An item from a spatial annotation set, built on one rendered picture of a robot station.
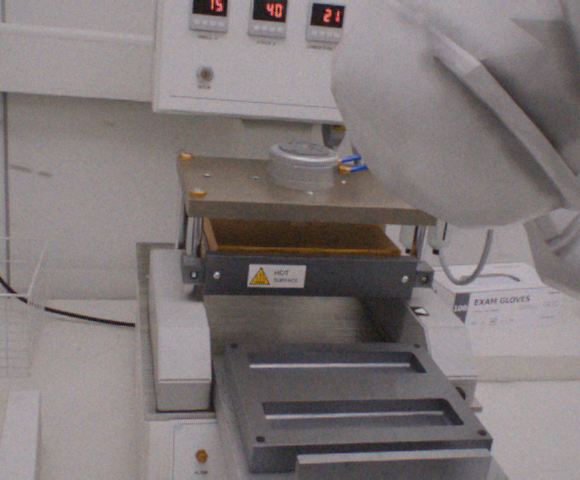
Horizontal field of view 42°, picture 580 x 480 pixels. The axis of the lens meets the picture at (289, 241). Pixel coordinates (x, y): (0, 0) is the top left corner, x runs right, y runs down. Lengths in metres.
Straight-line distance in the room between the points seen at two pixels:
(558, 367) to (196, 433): 0.74
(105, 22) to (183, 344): 0.68
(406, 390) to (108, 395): 0.53
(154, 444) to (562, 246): 0.41
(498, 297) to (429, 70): 1.09
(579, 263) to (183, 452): 0.39
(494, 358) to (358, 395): 0.61
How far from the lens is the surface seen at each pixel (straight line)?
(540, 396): 1.28
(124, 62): 1.25
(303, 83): 0.98
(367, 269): 0.82
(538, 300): 1.38
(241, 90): 0.97
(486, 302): 1.31
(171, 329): 0.75
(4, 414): 0.92
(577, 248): 0.66
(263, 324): 0.92
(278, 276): 0.79
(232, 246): 0.79
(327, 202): 0.80
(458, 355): 0.81
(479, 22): 0.24
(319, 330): 0.92
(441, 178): 0.26
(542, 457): 1.13
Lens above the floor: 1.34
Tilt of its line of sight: 20 degrees down
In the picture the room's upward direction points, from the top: 7 degrees clockwise
